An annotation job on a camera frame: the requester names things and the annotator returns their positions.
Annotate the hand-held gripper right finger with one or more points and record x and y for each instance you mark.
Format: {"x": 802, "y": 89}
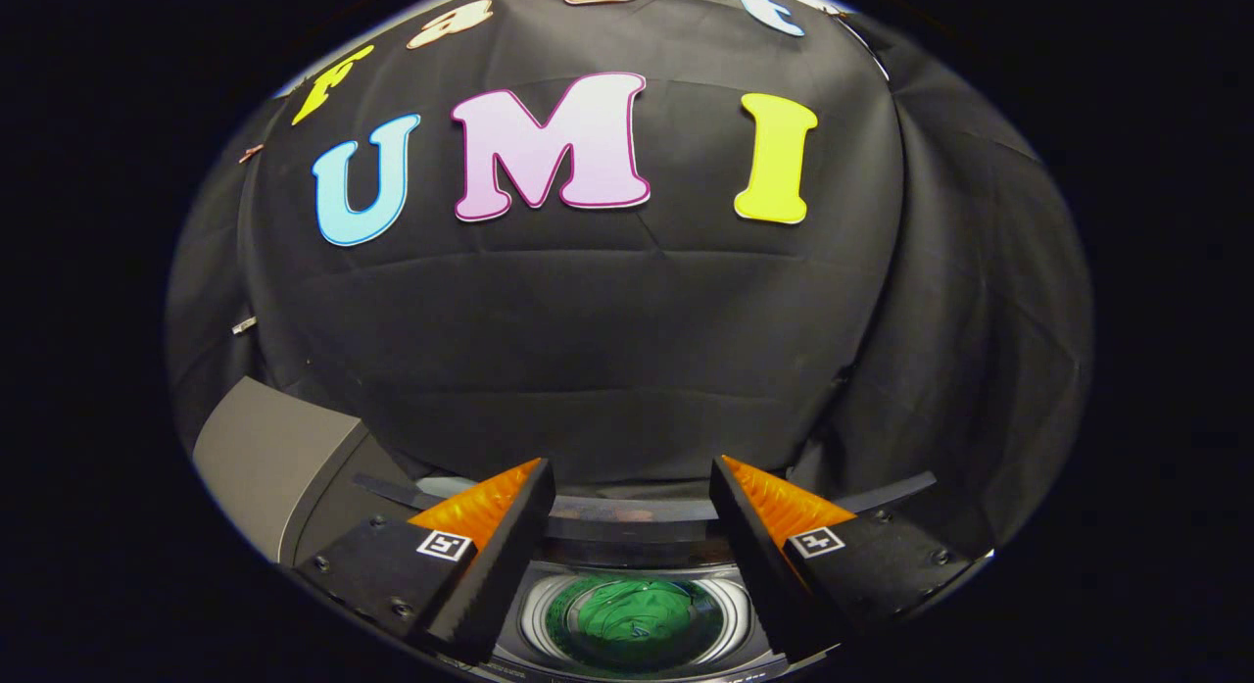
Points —
{"x": 754, "y": 556}

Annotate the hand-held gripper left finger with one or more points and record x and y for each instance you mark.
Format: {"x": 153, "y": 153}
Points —
{"x": 505, "y": 565}

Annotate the white washing machine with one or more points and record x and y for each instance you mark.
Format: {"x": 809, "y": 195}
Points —
{"x": 529, "y": 619}

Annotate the green polo shirt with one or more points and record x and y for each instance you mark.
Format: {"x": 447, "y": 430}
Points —
{"x": 637, "y": 614}

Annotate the black backdrop cloth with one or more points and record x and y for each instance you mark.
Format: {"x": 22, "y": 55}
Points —
{"x": 627, "y": 350}

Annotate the silver clip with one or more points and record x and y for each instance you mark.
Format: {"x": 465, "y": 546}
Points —
{"x": 243, "y": 324}

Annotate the pink clip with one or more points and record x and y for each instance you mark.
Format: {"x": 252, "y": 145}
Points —
{"x": 251, "y": 153}

